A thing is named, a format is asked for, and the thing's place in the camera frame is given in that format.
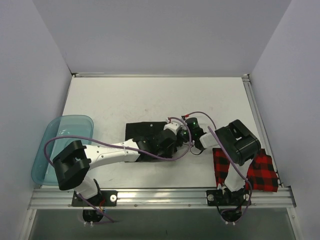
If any black long sleeve shirt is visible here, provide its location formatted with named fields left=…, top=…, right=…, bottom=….
left=125, top=121, right=177, bottom=157

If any red black plaid shirt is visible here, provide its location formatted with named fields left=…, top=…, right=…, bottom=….
left=212, top=148, right=279, bottom=192

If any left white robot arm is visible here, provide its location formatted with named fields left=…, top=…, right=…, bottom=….
left=52, top=129, right=177, bottom=206

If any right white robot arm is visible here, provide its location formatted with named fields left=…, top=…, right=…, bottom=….
left=177, top=117, right=261, bottom=205

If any translucent blue plastic bin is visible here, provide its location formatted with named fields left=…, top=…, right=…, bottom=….
left=30, top=114, right=95, bottom=186

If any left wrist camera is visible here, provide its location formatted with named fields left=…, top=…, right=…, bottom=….
left=163, top=122, right=181, bottom=135

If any right aluminium table rail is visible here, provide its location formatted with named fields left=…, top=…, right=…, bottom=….
left=242, top=74, right=284, bottom=188

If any aluminium table rail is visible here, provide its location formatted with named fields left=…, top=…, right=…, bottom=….
left=242, top=74, right=284, bottom=188
left=72, top=72, right=250, bottom=79
left=28, top=187, right=296, bottom=210

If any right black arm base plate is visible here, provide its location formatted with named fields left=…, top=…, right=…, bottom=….
left=206, top=188, right=251, bottom=207

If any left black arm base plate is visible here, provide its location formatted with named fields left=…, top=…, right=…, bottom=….
left=71, top=186, right=118, bottom=207

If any front aluminium table rail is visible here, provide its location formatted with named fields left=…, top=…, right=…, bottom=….
left=28, top=187, right=296, bottom=210

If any back aluminium table rail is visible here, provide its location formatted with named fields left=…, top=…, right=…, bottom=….
left=72, top=72, right=250, bottom=79

